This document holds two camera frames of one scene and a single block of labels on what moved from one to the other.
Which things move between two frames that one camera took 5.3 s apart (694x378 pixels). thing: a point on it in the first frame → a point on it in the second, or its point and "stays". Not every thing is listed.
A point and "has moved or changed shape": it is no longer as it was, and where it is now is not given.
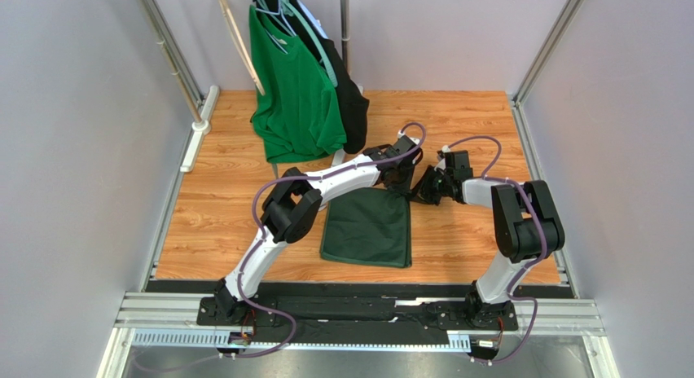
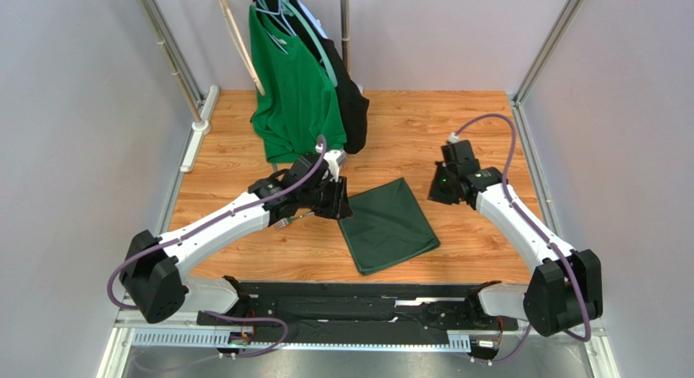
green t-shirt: x=297 y=112 stays
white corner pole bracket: x=200 y=129 stays
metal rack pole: x=344 y=2 stays
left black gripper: x=407 y=186 → x=340 y=206
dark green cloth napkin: x=368 y=225 has moved or changed shape
